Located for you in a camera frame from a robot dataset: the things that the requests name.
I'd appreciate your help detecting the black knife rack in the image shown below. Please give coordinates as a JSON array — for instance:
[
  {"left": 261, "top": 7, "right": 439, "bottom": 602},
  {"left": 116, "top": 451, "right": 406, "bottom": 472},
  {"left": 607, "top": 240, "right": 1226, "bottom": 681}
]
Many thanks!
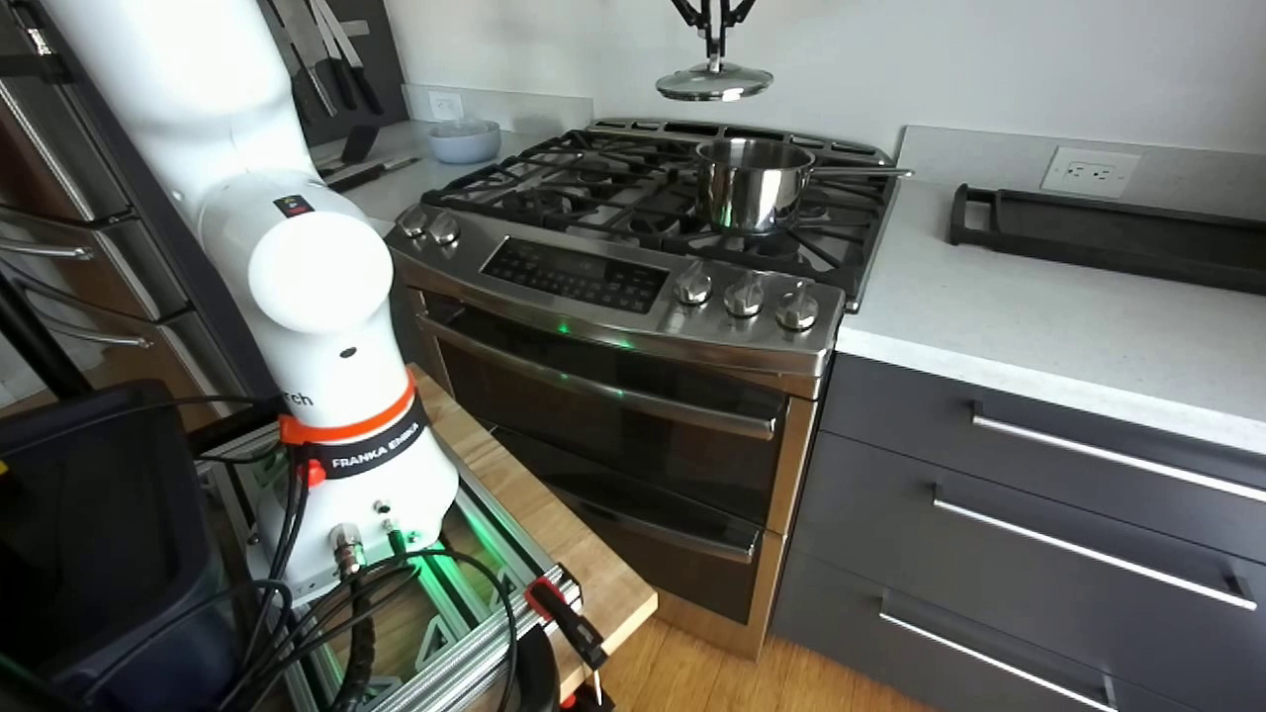
[{"left": 256, "top": 0, "right": 405, "bottom": 147}]

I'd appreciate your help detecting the stainless steel gas stove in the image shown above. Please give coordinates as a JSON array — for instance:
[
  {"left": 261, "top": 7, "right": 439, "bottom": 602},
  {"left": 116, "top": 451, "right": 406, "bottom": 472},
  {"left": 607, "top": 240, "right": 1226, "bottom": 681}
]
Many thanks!
[{"left": 386, "top": 118, "right": 899, "bottom": 658}]

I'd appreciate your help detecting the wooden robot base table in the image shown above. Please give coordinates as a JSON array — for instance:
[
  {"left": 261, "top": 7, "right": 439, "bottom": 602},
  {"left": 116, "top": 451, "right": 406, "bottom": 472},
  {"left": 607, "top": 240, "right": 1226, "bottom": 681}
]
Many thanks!
[{"left": 414, "top": 371, "right": 658, "bottom": 652}]

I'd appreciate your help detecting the right wall outlet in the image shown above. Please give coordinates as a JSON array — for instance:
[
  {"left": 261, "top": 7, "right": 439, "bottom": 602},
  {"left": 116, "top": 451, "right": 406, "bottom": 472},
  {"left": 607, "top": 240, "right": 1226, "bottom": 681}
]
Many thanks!
[{"left": 1046, "top": 147, "right": 1139, "bottom": 197}]

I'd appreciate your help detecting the bottom grey drawer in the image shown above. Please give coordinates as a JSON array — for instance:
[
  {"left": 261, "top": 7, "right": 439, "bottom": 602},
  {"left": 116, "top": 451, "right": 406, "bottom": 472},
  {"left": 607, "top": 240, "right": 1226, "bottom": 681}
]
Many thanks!
[{"left": 774, "top": 566, "right": 1266, "bottom": 712}]

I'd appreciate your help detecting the black bin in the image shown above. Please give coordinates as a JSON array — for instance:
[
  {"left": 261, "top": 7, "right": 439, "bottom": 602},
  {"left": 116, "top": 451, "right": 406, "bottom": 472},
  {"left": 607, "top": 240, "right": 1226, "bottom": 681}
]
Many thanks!
[{"left": 0, "top": 381, "right": 237, "bottom": 712}]

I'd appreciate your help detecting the black griddle tray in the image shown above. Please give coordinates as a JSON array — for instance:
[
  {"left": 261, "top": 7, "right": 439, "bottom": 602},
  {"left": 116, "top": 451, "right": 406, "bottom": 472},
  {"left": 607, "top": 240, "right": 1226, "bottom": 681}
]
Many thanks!
[{"left": 944, "top": 188, "right": 1266, "bottom": 292}]

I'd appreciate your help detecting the middle grey drawer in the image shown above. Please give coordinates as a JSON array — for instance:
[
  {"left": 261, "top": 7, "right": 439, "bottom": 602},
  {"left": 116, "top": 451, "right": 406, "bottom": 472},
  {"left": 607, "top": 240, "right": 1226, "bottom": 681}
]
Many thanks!
[{"left": 789, "top": 441, "right": 1266, "bottom": 668}]

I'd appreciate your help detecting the top grey drawer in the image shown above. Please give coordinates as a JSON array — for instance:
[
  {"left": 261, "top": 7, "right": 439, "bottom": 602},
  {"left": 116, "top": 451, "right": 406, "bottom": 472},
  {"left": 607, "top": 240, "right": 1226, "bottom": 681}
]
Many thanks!
[{"left": 821, "top": 355, "right": 1266, "bottom": 561}]

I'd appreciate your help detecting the silver pot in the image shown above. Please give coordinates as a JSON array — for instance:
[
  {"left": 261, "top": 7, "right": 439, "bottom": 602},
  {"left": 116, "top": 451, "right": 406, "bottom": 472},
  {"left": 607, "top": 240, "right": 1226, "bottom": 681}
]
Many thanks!
[{"left": 692, "top": 134, "right": 912, "bottom": 236}]

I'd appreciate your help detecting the grey drawer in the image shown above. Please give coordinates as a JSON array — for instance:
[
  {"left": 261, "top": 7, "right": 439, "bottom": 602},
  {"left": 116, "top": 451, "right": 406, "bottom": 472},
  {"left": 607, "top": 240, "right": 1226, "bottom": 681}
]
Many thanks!
[
  {"left": 821, "top": 355, "right": 1266, "bottom": 561},
  {"left": 789, "top": 441, "right": 1266, "bottom": 668},
  {"left": 774, "top": 566, "right": 1266, "bottom": 712}
]

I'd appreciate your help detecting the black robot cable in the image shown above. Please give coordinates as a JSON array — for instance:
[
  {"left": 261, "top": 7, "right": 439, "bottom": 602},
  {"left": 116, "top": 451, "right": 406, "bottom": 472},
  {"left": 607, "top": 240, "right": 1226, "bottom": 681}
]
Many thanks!
[{"left": 214, "top": 446, "right": 527, "bottom": 712}]

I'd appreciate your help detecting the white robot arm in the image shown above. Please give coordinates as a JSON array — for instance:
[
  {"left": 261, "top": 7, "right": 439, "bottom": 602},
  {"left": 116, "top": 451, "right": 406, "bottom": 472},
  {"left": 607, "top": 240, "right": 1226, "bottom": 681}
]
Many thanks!
[{"left": 43, "top": 0, "right": 457, "bottom": 599}]

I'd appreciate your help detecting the white round bowl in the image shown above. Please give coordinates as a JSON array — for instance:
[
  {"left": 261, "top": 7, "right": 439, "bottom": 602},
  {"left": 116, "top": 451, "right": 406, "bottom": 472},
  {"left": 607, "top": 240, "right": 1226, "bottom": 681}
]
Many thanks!
[{"left": 427, "top": 123, "right": 504, "bottom": 167}]

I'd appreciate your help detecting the white wall outlet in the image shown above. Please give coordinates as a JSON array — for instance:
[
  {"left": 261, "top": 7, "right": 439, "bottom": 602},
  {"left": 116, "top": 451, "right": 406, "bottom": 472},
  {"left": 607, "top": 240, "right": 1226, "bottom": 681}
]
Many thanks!
[{"left": 427, "top": 90, "right": 464, "bottom": 123}]

